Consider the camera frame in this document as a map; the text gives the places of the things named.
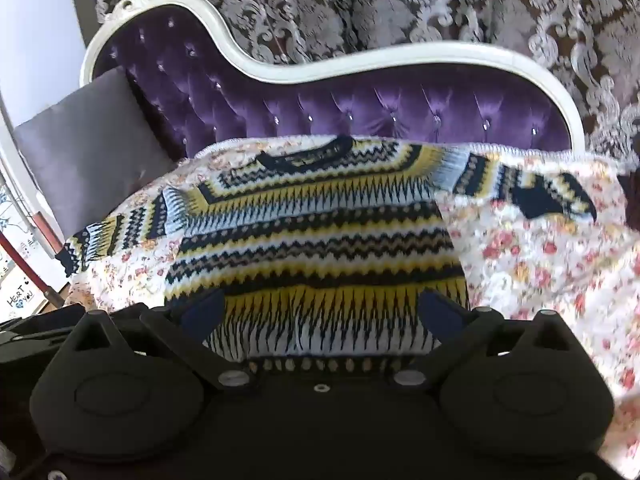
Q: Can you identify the dark cloth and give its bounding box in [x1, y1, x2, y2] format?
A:
[617, 140, 640, 213]

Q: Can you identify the grey pillow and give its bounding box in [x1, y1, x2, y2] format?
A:
[12, 67, 178, 251]

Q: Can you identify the floral blanket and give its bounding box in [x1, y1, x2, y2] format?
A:
[65, 135, 640, 466]

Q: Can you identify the yellow navy patterned knit sweater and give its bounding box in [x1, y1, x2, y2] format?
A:
[54, 134, 598, 376]

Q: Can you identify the red pole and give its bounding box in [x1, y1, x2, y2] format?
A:
[0, 232, 66, 308]

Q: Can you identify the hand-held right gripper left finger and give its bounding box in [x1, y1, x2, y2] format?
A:
[69, 289, 252, 393]

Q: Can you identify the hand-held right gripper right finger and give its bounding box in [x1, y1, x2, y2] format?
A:
[391, 290, 577, 393]

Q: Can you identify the purple tufted sofa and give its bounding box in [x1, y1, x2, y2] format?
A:
[80, 0, 586, 171]

